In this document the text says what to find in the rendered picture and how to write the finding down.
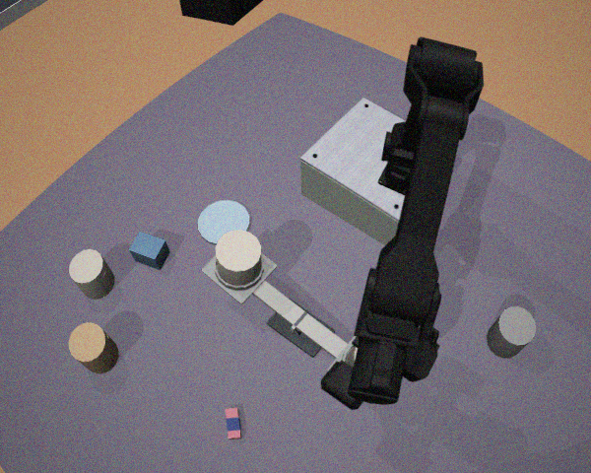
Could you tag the olive-brown cylinder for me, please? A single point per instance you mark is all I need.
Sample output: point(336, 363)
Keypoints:
point(93, 348)

